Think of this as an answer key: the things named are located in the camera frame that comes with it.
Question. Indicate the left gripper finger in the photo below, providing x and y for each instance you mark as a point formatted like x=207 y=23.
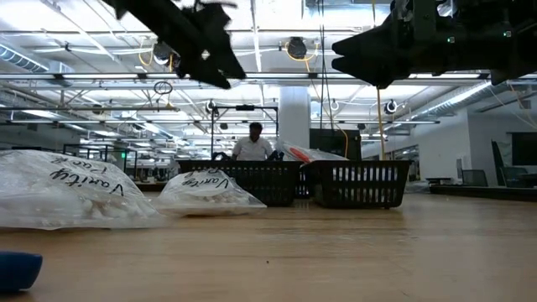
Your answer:
x=226 y=60
x=205 y=71

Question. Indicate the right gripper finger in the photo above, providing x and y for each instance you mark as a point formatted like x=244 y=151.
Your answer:
x=377 y=42
x=377 y=71

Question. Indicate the clear vanity pack bag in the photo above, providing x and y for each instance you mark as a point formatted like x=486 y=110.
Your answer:
x=205 y=197
x=63 y=201

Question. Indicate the blue disposable razor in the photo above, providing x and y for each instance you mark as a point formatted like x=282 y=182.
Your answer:
x=19 y=270

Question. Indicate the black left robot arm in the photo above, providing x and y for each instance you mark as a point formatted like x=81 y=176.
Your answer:
x=142 y=14

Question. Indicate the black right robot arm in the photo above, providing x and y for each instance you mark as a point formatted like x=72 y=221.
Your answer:
x=495 y=50

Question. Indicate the black gantry stand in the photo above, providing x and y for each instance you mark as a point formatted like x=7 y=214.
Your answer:
x=244 y=108

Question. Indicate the long ceiling light bar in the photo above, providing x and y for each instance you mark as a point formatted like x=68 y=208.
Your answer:
x=293 y=76

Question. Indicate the white building column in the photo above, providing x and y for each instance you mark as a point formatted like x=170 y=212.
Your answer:
x=293 y=109

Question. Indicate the person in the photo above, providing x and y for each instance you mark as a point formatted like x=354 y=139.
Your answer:
x=251 y=149

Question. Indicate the black slotted plastic basket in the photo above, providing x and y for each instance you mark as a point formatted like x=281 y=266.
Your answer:
x=356 y=184
x=268 y=184

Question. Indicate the grey mesh chair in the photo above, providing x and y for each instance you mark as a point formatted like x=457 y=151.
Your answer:
x=474 y=178

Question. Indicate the black screen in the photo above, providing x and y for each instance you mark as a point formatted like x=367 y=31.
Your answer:
x=524 y=149

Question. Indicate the black leaning panel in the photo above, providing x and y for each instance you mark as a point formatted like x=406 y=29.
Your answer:
x=499 y=168

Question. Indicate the silver ventilation duct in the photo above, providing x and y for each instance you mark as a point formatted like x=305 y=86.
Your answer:
x=21 y=58
x=453 y=100

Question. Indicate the black wall monitor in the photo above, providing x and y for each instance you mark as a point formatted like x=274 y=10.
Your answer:
x=340 y=140

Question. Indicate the black aluminium table frame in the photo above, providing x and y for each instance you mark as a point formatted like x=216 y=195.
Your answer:
x=482 y=193

